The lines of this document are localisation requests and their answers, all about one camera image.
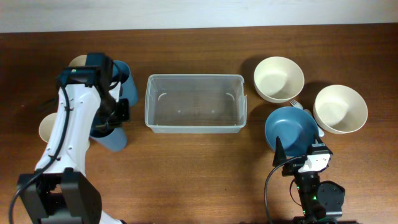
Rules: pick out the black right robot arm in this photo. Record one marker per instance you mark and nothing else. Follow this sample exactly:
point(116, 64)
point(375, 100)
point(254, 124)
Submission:
point(321, 202)

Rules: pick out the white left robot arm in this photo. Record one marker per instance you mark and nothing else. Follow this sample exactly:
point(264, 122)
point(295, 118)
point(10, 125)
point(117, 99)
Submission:
point(58, 190)

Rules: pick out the white plastic fork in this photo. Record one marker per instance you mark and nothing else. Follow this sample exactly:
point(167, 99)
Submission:
point(296, 104)

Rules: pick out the cream bowl at back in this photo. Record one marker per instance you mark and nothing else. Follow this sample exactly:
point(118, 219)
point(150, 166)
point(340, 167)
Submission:
point(278, 79)

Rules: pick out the blue bowl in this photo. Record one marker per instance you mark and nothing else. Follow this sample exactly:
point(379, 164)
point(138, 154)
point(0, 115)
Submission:
point(294, 127)

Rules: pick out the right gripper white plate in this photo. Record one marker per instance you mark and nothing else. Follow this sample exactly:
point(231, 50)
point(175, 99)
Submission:
point(279, 154)

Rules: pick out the cream bowl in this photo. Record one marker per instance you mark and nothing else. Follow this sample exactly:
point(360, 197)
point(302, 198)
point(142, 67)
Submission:
point(340, 109)
point(278, 79)

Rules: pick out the cream bowl at right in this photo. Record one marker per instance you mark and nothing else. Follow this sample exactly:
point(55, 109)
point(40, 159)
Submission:
point(340, 109)

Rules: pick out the blue cup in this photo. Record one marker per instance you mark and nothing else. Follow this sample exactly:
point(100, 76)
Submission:
point(127, 82)
point(112, 139)

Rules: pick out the cream cup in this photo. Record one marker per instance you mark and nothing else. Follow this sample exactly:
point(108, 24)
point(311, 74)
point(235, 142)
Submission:
point(46, 127)
point(78, 61)

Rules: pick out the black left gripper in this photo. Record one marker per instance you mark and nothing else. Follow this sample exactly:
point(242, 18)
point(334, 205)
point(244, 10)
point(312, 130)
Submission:
point(124, 115)

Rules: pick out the clear plastic storage container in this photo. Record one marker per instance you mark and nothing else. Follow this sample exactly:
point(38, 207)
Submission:
point(195, 103)

